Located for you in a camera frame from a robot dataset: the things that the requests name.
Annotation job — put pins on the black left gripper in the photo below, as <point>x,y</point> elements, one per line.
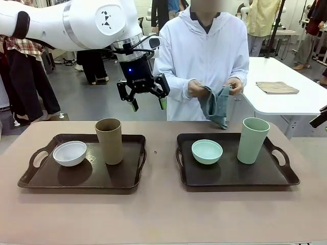
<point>136,74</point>

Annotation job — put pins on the beige cloth mat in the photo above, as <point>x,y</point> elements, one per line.
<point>277,87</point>

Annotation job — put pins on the brown tall cup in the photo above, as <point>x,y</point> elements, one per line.
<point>110,143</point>

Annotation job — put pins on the mint green tall cup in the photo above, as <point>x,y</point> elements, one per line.
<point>251,143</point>

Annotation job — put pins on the teal cloth mat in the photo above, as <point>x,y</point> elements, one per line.
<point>217,107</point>

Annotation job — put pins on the mint green bowl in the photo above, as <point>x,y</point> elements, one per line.
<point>207,152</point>

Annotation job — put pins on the white bowl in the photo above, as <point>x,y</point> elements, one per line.
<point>69,154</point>

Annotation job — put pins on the person's right forearm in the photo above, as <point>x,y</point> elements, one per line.
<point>176,86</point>

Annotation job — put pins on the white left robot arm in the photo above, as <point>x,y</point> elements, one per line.
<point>76,20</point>

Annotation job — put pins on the black serving tray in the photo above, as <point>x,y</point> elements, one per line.
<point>235,173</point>

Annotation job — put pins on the brown serving tray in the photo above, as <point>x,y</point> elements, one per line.
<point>84,176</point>

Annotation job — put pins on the person's right hand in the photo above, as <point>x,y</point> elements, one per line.
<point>195,89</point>

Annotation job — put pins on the person's left hand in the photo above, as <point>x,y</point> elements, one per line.
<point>235,86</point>

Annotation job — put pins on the white paper tag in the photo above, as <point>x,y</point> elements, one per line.
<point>156,53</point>

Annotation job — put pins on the white side table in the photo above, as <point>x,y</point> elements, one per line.
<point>288,74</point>

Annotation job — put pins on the person in cream shirt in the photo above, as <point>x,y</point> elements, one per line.
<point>92,66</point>

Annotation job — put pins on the person in white jacket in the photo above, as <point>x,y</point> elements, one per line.
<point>199,51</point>

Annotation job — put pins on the person in dark red clothes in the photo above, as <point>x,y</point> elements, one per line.
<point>310,38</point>

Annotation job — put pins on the person in blue shirt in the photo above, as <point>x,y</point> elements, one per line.
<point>173,6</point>

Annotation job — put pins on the wooden base board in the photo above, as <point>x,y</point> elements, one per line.
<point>57,117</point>

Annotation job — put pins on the black light stand pole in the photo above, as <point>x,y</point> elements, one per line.
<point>274,30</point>

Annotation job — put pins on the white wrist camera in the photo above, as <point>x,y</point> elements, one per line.
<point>155,42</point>

